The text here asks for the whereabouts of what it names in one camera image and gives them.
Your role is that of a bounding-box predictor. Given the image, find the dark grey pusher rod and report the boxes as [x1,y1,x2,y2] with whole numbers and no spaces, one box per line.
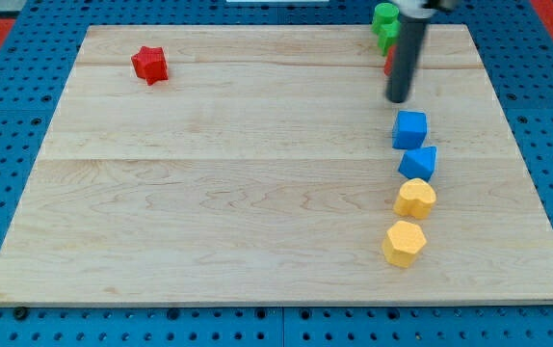
[385,14,430,103]

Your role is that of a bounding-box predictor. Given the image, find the red star block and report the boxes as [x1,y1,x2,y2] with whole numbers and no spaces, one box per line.
[131,46,169,86]

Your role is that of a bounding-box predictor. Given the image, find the yellow hexagon block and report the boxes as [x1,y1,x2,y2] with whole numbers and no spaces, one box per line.
[382,221,427,268]

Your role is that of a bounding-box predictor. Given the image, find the red block behind rod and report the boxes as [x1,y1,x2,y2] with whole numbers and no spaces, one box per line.
[383,45,397,76]

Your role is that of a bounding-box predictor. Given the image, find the green cylinder block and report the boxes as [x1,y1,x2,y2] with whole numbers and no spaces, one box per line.
[371,2,399,35]

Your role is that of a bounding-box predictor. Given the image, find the blue cube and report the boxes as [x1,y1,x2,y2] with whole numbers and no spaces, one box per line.
[392,110,428,149]

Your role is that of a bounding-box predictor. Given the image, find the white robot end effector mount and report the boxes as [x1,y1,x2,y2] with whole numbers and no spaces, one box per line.
[392,0,460,18]

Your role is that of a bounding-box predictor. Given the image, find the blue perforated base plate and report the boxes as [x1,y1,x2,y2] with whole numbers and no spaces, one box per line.
[0,1,553,346]

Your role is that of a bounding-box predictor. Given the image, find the blue triangular prism block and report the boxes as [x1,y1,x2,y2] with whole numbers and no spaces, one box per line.
[398,147,437,181]

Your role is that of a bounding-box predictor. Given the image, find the light wooden board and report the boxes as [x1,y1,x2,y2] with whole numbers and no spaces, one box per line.
[0,25,553,307]

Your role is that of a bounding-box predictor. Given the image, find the yellow heart block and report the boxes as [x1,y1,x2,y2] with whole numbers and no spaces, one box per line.
[393,178,437,220]

